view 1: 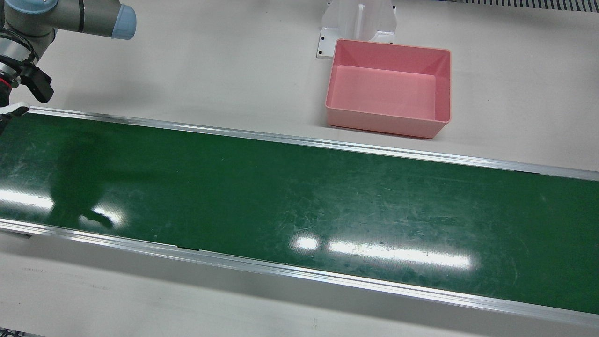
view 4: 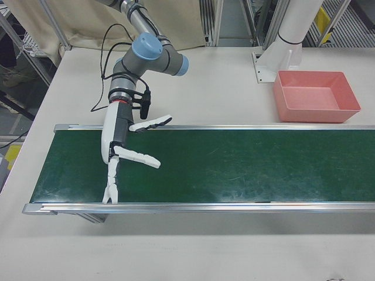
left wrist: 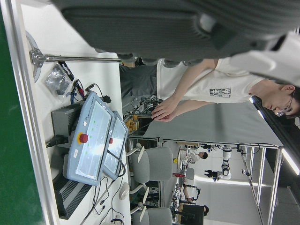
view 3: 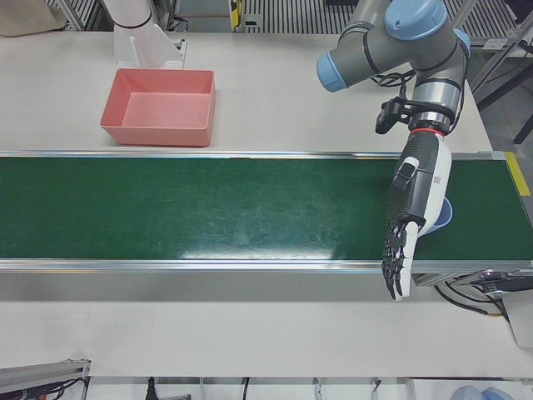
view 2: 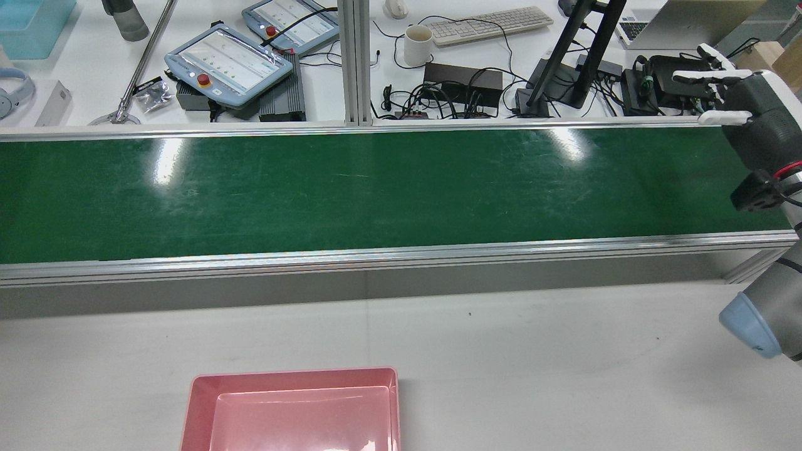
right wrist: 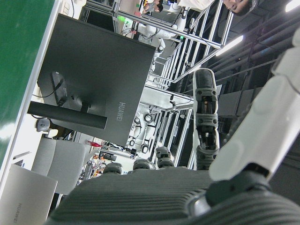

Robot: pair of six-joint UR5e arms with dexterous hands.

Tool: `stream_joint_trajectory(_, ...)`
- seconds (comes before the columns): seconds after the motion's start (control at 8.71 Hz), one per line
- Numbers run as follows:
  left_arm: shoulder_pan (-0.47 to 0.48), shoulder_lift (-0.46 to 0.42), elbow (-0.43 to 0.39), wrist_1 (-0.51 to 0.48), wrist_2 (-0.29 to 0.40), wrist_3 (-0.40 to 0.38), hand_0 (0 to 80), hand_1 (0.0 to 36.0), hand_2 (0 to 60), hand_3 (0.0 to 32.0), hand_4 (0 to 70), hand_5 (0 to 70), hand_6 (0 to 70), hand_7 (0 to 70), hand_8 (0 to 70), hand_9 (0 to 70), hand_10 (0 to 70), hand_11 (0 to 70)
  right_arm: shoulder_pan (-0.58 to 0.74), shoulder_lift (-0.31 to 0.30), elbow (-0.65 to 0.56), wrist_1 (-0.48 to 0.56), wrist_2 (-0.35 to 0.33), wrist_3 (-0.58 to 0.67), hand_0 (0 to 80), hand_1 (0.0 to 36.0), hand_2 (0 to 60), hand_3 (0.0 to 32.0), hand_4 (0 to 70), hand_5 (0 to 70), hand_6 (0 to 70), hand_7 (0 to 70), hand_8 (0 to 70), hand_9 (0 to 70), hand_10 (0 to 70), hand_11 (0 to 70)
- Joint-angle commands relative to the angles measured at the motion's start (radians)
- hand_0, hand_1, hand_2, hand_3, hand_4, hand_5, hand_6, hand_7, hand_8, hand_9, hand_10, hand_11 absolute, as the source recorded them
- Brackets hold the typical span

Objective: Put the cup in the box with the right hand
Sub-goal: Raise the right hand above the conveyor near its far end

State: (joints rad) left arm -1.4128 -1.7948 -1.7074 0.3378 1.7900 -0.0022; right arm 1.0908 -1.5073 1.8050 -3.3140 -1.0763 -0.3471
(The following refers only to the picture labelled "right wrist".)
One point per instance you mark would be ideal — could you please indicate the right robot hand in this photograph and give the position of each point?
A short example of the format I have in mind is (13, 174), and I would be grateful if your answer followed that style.
(140, 194)

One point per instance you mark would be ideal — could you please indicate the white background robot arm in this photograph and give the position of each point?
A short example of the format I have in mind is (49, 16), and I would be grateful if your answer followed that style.
(161, 32)
(140, 122)

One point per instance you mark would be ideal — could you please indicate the grey office chair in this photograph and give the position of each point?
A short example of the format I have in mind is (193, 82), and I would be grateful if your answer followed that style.
(61, 164)

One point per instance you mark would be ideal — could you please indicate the silver Huawei monitor back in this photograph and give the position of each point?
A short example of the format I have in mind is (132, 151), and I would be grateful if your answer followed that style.
(25, 197)

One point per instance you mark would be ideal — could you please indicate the black Huawei monitor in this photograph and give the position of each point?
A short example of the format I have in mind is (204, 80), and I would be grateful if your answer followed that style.
(93, 70)

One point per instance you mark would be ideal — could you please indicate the green conveyor belt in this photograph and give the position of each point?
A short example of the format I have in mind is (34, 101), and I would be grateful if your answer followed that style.
(18, 58)

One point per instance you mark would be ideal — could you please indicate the person in white t-shirt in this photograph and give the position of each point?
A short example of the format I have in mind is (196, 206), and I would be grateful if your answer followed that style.
(239, 7)

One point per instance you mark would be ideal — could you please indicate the aluminium conveyor side rail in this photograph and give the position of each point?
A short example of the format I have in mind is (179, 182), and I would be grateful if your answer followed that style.
(39, 68)

